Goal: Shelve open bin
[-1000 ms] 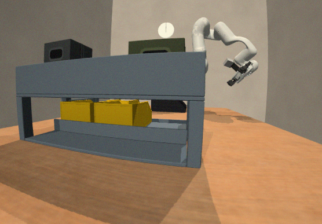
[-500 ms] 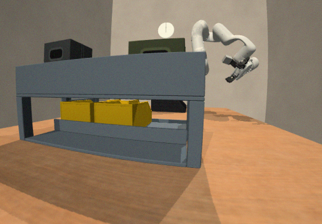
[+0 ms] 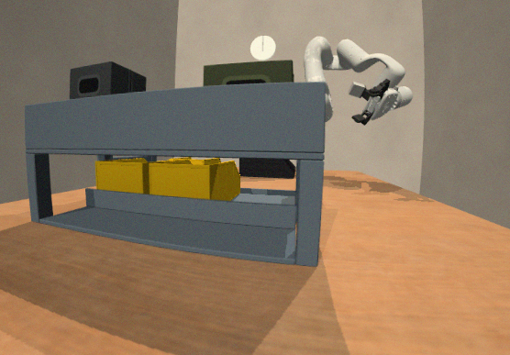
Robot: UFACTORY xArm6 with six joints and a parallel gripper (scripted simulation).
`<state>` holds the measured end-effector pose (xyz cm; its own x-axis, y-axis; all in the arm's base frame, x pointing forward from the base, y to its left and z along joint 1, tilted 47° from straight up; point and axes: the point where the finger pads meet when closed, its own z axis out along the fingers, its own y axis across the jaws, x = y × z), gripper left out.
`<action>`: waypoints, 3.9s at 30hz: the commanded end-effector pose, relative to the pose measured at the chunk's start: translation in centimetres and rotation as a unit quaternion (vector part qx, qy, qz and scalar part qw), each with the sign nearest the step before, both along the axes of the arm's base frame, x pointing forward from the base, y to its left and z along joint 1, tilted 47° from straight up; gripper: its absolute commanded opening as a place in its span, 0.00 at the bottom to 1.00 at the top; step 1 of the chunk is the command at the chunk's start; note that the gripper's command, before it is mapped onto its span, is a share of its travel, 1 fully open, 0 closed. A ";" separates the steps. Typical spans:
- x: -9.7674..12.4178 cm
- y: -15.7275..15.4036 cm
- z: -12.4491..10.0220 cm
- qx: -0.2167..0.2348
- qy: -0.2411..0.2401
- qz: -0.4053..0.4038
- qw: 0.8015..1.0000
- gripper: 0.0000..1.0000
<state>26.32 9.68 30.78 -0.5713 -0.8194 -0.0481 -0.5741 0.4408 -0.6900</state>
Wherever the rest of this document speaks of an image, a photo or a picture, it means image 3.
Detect dark grey case with orange latches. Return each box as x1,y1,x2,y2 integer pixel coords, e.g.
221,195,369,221
70,61,146,99

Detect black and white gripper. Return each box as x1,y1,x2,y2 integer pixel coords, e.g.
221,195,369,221
352,79,398,126

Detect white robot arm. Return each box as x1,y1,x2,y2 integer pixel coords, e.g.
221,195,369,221
304,37,413,122

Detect grey shelf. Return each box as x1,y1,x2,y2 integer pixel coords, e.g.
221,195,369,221
25,82,326,267

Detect dark green case with orange latches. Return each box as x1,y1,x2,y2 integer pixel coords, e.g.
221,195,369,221
203,60,293,86

